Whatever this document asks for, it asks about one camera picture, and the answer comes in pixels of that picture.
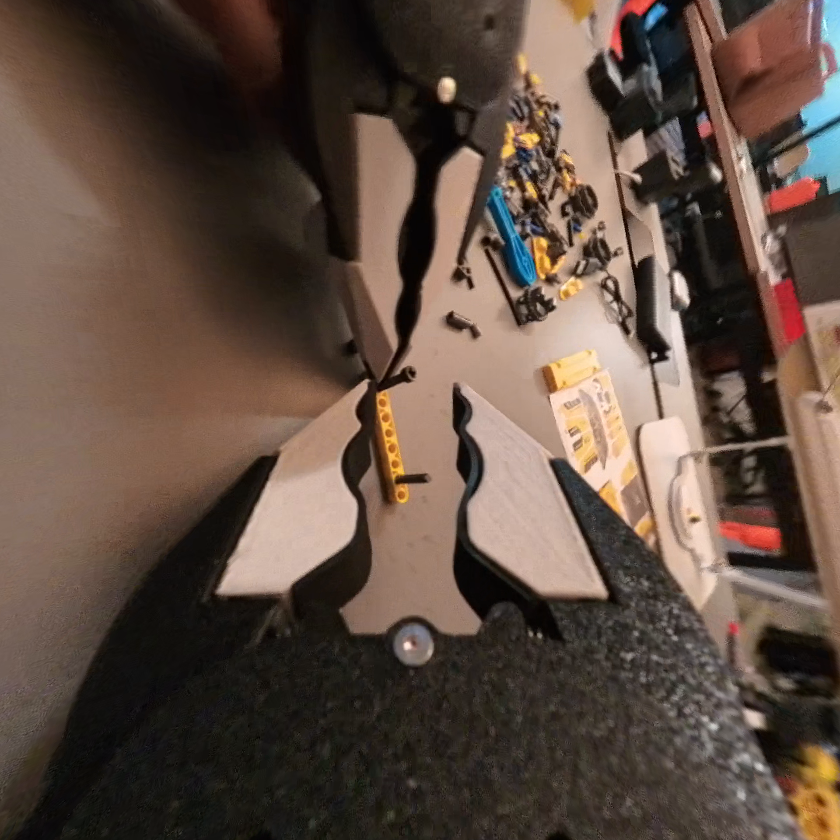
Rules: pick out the small black box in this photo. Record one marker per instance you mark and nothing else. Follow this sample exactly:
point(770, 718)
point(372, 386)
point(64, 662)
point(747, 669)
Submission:
point(604, 79)

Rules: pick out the black battery charger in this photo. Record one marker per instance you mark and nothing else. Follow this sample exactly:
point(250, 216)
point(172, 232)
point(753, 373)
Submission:
point(649, 92)

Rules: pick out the white book stand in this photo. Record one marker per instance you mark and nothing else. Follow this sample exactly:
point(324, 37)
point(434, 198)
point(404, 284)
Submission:
point(676, 459)

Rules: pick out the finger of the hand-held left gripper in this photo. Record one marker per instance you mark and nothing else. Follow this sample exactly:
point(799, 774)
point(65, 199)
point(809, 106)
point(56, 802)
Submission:
point(377, 197)
point(453, 203)

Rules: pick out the black wheel hub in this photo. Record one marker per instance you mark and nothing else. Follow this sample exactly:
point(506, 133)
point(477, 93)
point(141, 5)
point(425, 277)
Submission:
point(600, 253)

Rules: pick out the thick black rod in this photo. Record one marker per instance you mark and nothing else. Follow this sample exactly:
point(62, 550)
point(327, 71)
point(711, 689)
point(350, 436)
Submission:
point(504, 282)

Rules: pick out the dark grey sleeve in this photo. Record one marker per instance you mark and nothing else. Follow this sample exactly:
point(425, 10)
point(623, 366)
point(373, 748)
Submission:
point(458, 320)

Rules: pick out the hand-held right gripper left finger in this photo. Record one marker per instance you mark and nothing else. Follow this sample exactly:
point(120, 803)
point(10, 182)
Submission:
point(295, 518)

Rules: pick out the yellow toy vehicle model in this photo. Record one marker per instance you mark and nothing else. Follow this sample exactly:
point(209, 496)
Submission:
point(817, 800)

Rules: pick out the yellow thin beam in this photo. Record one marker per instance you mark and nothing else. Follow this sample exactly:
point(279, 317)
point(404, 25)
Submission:
point(388, 446)

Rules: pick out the blue plastic separator tool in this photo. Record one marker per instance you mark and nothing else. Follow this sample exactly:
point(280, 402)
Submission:
point(512, 243)

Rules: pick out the black charging dock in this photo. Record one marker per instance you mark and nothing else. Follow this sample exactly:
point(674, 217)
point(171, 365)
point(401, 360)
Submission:
point(669, 174)

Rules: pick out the small yellow curved piece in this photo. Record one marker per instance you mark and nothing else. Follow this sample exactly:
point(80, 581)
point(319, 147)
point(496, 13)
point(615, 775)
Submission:
point(571, 289)

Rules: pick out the black bevel gear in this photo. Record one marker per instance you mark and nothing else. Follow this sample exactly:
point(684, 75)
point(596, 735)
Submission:
point(533, 305)

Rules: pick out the yellow rectangular panel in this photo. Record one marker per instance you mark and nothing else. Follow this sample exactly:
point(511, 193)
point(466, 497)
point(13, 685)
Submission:
point(571, 371)

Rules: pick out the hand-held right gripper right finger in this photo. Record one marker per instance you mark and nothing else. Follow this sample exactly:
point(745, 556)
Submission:
point(531, 525)

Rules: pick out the yellow sticker sheet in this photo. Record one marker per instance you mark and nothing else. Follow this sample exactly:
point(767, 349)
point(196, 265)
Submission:
point(597, 446)

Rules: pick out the yellow fender piece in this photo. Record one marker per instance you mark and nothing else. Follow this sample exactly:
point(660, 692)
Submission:
point(544, 259)

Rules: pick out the pile of small building pieces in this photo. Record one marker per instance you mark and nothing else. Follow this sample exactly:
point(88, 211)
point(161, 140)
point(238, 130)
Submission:
point(525, 144)

